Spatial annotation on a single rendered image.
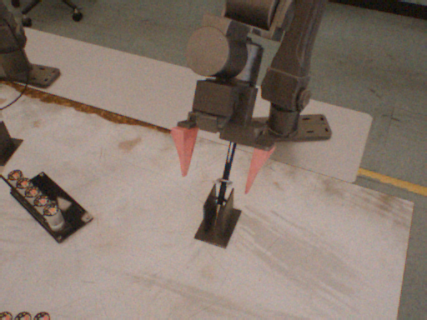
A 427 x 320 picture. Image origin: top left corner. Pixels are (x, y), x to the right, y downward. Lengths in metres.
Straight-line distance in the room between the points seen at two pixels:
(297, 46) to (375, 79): 1.74
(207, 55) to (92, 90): 0.58
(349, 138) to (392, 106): 1.42
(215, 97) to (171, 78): 0.56
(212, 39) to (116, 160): 0.42
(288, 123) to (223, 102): 0.38
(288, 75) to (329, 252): 0.32
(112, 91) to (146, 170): 0.27
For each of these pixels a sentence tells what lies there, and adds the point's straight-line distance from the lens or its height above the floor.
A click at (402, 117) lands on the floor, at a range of 2.29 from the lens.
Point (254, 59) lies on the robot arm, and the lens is 0.58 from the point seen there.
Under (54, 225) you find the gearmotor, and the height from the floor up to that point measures 0.79.
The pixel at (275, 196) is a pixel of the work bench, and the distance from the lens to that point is 0.79.
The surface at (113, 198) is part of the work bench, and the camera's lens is 0.80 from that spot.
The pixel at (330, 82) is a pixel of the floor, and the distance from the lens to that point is 2.40.
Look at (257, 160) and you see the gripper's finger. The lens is 0.57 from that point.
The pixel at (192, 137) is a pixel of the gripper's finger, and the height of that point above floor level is 0.92.
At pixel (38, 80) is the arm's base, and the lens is 1.11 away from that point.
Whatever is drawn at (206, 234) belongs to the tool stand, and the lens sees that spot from 0.72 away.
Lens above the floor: 1.36
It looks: 47 degrees down
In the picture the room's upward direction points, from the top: straight up
